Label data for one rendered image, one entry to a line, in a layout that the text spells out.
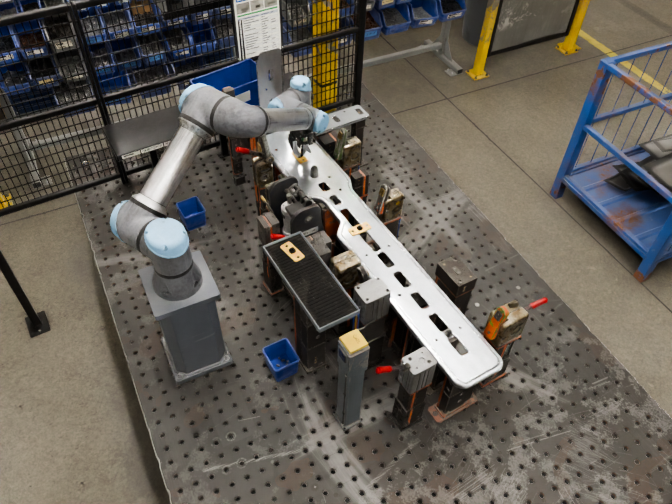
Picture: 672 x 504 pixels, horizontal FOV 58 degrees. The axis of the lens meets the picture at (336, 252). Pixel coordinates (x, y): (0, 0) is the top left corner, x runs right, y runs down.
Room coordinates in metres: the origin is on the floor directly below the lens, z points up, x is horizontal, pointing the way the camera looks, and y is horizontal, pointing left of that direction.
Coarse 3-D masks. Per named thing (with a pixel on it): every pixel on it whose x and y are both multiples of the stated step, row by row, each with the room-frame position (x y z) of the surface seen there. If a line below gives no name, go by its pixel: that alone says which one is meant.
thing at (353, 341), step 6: (354, 330) 1.00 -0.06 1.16; (342, 336) 0.98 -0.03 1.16; (348, 336) 0.98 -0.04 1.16; (354, 336) 0.98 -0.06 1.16; (360, 336) 0.98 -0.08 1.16; (342, 342) 0.96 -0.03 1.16; (348, 342) 0.96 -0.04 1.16; (354, 342) 0.96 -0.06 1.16; (360, 342) 0.96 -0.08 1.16; (366, 342) 0.96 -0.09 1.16; (348, 348) 0.94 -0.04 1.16; (354, 348) 0.94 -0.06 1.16; (360, 348) 0.95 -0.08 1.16
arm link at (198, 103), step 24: (192, 96) 1.55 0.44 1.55; (216, 96) 1.54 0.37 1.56; (192, 120) 1.49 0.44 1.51; (168, 144) 1.46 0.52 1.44; (192, 144) 1.45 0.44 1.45; (168, 168) 1.39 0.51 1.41; (144, 192) 1.34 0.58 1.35; (168, 192) 1.35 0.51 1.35; (120, 216) 1.27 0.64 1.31; (144, 216) 1.27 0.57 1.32
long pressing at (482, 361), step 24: (288, 144) 2.04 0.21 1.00; (312, 144) 2.04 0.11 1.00; (288, 168) 1.89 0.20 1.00; (336, 168) 1.90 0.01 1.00; (312, 192) 1.75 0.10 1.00; (336, 192) 1.75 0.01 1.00; (336, 216) 1.62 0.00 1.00; (360, 216) 1.63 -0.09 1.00; (360, 240) 1.50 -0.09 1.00; (384, 240) 1.51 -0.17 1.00; (408, 264) 1.40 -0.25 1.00; (408, 288) 1.29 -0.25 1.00; (432, 288) 1.29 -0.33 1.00; (408, 312) 1.19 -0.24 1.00; (432, 312) 1.19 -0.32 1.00; (456, 312) 1.20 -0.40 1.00; (432, 336) 1.10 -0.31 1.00; (456, 336) 1.10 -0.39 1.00; (480, 336) 1.11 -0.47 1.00; (456, 360) 1.02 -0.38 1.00; (480, 360) 1.02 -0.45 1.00; (456, 384) 0.93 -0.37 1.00
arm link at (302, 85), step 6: (294, 78) 1.94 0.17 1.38; (300, 78) 1.94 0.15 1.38; (306, 78) 1.94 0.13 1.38; (294, 84) 1.91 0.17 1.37; (300, 84) 1.91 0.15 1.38; (306, 84) 1.91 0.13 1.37; (294, 90) 1.89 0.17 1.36; (300, 90) 1.90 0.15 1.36; (306, 90) 1.91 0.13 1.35; (300, 96) 1.88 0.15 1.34; (306, 96) 1.90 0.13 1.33; (306, 102) 1.91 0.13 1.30
